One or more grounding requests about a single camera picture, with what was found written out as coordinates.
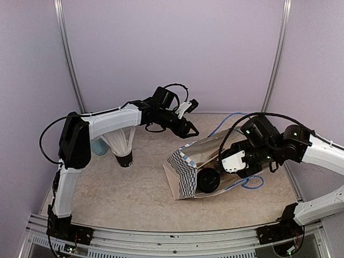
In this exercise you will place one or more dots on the light blue ceramic mug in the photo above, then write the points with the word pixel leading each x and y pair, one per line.
pixel 99 147

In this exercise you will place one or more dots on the bundle of wrapped white straws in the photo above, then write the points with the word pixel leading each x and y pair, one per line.
pixel 120 141

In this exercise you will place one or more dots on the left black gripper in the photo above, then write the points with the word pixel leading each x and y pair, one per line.
pixel 184 133

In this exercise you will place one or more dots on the aluminium front rail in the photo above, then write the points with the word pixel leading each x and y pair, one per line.
pixel 238 242

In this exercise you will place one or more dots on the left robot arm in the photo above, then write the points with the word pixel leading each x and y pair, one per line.
pixel 116 128

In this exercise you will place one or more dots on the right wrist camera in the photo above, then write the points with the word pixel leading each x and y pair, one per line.
pixel 234 163

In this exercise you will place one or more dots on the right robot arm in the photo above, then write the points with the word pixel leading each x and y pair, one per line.
pixel 266 145

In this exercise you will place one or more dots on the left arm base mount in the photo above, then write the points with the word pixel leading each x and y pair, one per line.
pixel 63 229

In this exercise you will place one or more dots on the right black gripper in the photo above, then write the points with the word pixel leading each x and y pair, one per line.
pixel 244 173

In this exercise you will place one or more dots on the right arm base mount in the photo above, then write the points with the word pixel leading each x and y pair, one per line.
pixel 285 228

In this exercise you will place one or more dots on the aluminium corner post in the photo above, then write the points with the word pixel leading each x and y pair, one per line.
pixel 283 30
pixel 58 6

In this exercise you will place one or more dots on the right aluminium corner post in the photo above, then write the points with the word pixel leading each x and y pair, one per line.
pixel 283 30

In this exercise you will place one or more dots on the black paper cup with straws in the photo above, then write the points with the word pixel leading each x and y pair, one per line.
pixel 124 160

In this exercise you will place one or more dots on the left aluminium corner post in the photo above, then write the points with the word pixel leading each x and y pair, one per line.
pixel 58 6

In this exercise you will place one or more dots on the checkered paper takeout bag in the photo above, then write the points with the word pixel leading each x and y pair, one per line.
pixel 192 171

